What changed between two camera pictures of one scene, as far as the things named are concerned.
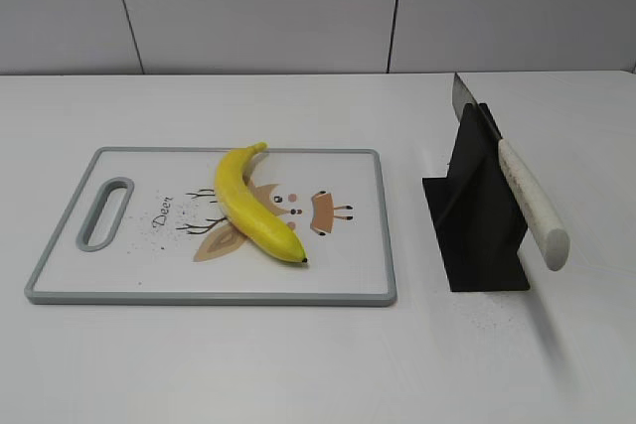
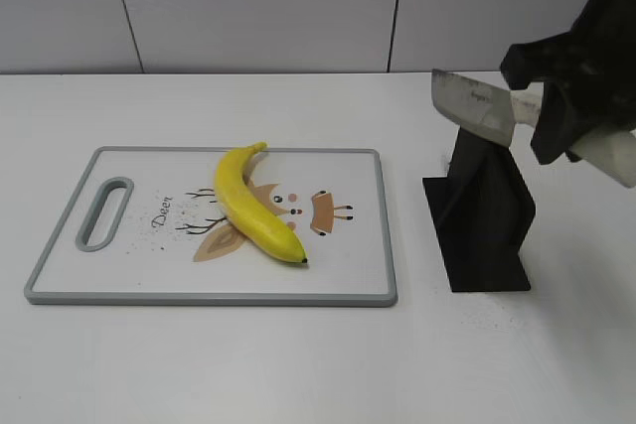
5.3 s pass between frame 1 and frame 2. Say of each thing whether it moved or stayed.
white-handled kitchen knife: moved
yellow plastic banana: stayed
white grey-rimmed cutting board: stayed
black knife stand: stayed
